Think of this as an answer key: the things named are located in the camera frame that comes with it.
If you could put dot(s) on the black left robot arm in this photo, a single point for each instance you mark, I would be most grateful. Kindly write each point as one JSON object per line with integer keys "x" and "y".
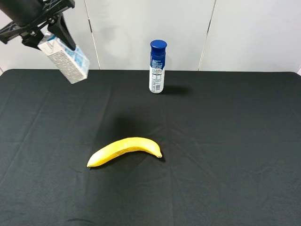
{"x": 30, "y": 16}

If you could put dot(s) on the white blue milk carton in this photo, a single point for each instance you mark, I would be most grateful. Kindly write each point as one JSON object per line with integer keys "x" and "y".
{"x": 73, "y": 64}

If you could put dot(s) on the black tablecloth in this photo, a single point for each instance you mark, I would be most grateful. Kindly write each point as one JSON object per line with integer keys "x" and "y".
{"x": 213, "y": 149}

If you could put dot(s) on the blue capped white bottle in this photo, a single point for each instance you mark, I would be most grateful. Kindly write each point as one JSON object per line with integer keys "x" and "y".
{"x": 157, "y": 66}

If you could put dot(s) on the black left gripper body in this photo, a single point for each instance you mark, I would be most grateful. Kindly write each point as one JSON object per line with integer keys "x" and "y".
{"x": 30, "y": 15}

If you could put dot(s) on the yellow banana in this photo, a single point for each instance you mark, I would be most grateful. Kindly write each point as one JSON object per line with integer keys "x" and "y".
{"x": 123, "y": 146}

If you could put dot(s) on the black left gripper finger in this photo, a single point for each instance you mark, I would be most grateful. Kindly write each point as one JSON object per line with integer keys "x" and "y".
{"x": 32, "y": 39}
{"x": 57, "y": 26}

